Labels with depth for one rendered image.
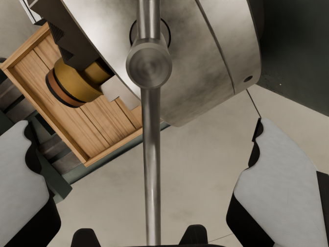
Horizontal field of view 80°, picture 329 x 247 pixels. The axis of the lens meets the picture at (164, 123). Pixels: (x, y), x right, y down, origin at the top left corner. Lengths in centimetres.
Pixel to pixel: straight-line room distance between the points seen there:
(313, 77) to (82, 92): 30
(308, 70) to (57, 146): 68
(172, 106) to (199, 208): 174
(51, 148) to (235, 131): 122
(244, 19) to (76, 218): 222
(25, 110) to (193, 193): 143
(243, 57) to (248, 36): 2
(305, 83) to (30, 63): 62
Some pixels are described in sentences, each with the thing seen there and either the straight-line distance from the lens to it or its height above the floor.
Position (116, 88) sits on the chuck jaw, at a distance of 33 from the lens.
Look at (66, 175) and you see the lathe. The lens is 124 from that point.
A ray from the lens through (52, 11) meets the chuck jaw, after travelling 26.
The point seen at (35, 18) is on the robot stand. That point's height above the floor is 23.
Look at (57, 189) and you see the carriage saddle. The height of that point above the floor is 92.
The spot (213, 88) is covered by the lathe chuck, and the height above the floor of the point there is 119.
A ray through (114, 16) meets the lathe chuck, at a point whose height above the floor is 124.
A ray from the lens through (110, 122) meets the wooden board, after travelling 59.
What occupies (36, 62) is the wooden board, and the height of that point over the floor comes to 89.
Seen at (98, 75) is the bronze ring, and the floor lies 111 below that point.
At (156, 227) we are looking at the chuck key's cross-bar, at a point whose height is 129.
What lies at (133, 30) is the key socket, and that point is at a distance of 18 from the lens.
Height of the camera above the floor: 141
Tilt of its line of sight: 69 degrees down
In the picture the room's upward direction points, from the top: 165 degrees counter-clockwise
